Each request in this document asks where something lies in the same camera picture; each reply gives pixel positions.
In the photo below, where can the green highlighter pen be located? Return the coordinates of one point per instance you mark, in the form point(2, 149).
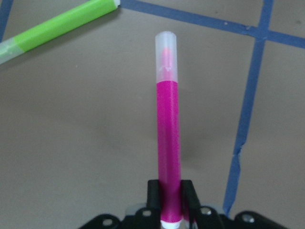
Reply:
point(55, 27)

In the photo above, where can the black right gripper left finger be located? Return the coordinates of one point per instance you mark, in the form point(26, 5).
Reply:
point(153, 195)

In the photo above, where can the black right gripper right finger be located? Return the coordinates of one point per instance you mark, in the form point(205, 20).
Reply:
point(190, 201)

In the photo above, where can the pink highlighter pen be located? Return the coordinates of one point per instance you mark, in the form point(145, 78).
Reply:
point(168, 130)

